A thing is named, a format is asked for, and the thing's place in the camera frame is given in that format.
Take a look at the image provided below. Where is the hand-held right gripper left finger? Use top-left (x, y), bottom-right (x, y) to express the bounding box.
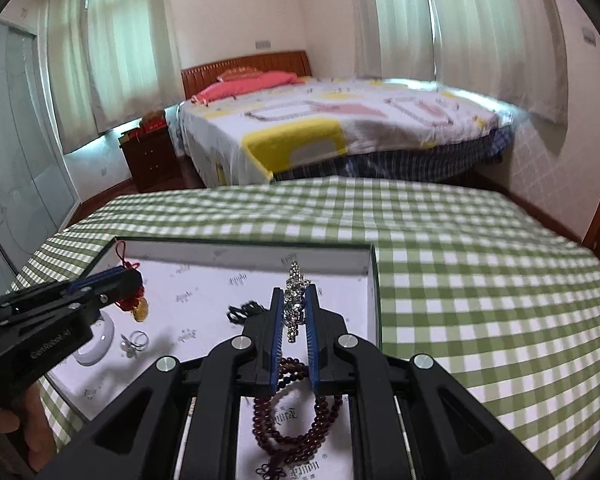
top-left (35, 287), bottom-right (286, 480)

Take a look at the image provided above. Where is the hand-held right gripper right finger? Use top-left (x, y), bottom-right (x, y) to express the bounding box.
top-left (304, 285), bottom-right (553, 480)

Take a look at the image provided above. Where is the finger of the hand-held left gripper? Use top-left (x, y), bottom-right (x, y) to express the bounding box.
top-left (0, 270), bottom-right (144, 331)
top-left (0, 265), bottom-right (132, 320)

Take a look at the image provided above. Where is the red tassel charm gold pendant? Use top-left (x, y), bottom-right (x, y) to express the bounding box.
top-left (112, 241), bottom-right (149, 324)

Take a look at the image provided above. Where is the dark red bead bracelet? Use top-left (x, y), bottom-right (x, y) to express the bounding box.
top-left (252, 357), bottom-right (344, 480)

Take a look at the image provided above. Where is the silver ring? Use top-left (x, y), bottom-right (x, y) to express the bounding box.
top-left (120, 330), bottom-right (150, 359)

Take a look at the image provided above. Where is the pale jade bangle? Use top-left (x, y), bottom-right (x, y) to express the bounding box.
top-left (72, 310), bottom-right (116, 367)

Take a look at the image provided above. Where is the shallow white-lined tray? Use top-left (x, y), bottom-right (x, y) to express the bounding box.
top-left (40, 236), bottom-right (382, 480)

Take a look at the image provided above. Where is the person's left hand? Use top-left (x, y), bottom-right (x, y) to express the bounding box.
top-left (0, 389), bottom-right (44, 467)

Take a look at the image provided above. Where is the dark wooden nightstand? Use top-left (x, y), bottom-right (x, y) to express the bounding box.
top-left (119, 127), bottom-right (184, 194)

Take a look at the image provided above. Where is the glass sliding wardrobe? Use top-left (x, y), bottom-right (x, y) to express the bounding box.
top-left (0, 20), bottom-right (79, 288)

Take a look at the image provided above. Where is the green checkered tablecloth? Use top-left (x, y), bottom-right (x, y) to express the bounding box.
top-left (7, 177), bottom-right (600, 480)

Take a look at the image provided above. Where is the blue plaid bed skirt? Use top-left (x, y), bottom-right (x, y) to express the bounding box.
top-left (272, 127), bottom-right (513, 184)

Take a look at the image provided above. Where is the white sheer curtain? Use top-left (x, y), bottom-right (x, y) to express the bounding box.
top-left (422, 0), bottom-right (569, 127)
top-left (45, 0), bottom-right (102, 154)
top-left (352, 0), bottom-right (439, 82)
top-left (82, 0), bottom-right (182, 127)

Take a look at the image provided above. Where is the bed with patterned sheet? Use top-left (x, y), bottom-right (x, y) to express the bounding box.
top-left (177, 76), bottom-right (513, 189)

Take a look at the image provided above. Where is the wooden headboard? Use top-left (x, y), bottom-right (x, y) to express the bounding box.
top-left (181, 50), bottom-right (313, 102)

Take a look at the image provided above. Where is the pink pillow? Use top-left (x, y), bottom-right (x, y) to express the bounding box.
top-left (190, 71), bottom-right (306, 104)

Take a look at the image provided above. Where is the small brown cushion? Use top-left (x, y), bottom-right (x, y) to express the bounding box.
top-left (217, 67), bottom-right (266, 83)

